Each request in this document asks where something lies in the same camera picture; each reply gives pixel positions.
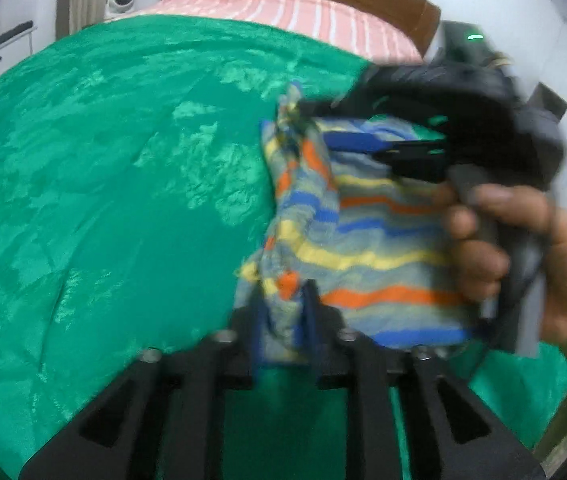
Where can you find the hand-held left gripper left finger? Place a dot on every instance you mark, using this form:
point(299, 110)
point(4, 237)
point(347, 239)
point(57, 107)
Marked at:
point(259, 332)

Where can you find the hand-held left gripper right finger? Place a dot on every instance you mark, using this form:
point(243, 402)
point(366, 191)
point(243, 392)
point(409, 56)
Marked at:
point(311, 325)

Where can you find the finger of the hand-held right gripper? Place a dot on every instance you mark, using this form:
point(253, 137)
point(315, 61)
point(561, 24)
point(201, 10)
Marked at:
point(343, 106)
point(413, 160)

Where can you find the striped knit sweater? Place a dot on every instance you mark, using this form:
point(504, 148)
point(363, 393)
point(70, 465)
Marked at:
point(388, 240)

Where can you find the pink striped bed sheet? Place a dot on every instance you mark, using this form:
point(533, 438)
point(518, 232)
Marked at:
point(313, 20)

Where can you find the green blanket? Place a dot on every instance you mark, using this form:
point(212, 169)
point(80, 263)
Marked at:
point(88, 185)

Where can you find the beige curtain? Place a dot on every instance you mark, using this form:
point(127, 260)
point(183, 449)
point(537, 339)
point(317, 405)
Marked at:
point(81, 0)

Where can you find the white drawer cabinet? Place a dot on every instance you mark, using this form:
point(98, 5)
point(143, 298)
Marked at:
point(18, 57)

